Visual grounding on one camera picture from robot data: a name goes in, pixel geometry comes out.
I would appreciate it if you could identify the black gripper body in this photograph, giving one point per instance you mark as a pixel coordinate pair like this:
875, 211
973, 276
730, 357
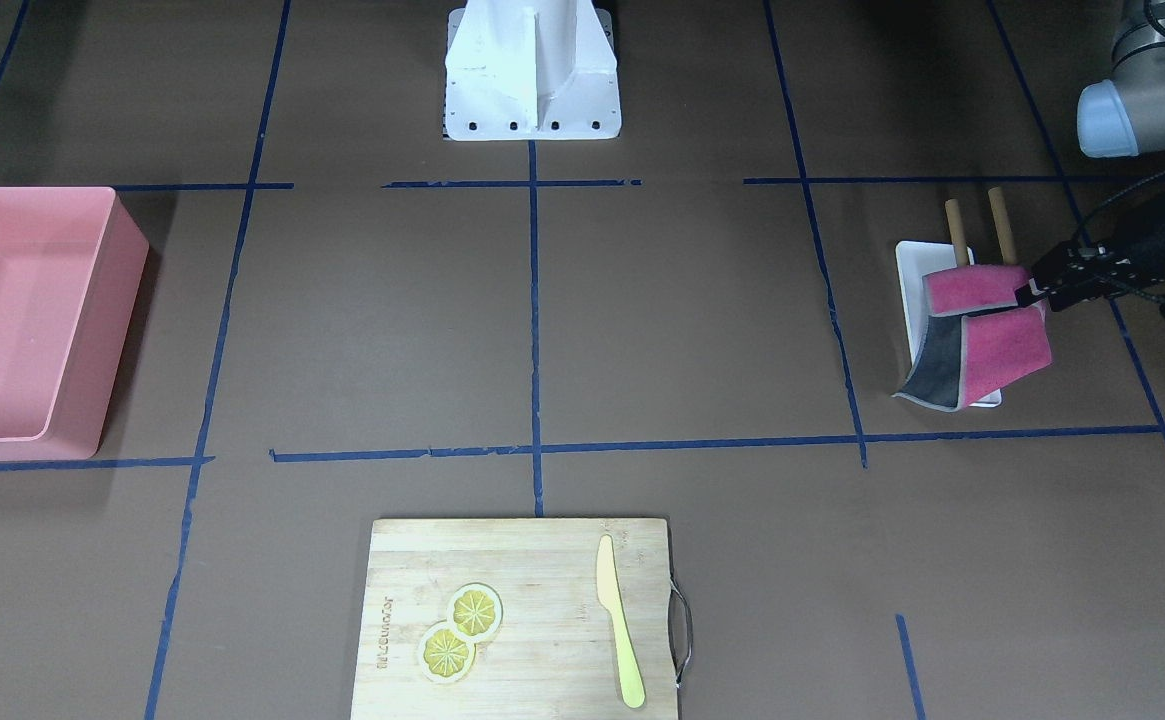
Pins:
1145, 246

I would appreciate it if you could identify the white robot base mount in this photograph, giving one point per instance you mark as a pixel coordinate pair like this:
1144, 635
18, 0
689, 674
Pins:
532, 71

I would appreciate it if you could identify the lemon slice upper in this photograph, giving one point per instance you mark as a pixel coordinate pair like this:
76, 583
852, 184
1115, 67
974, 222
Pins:
475, 612

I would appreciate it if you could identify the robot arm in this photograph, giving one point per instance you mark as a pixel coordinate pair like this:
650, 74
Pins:
1121, 117

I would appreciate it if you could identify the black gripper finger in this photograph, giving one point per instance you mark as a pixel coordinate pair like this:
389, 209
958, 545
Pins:
1033, 294

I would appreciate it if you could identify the white rectangular tray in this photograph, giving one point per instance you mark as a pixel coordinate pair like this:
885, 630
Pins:
914, 300

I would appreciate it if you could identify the lemon slice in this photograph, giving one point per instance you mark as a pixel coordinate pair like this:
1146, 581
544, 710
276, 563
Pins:
444, 656
475, 612

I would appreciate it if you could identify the pink and grey cloth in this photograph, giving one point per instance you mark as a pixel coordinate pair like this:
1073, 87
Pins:
1019, 337

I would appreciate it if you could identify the wooden rack rod inner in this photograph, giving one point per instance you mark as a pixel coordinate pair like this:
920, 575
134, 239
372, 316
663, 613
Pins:
956, 232

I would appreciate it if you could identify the yellow plastic knife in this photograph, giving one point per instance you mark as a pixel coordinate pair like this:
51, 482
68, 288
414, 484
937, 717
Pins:
630, 679

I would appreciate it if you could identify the wooden cutting board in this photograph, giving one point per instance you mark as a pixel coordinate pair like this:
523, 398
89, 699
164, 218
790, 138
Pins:
553, 657

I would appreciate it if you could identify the pink plastic bin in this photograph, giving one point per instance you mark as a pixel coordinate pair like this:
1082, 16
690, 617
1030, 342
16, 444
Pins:
71, 262

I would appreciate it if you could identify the lemon slice lower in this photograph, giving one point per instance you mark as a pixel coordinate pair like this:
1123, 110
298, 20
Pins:
444, 656

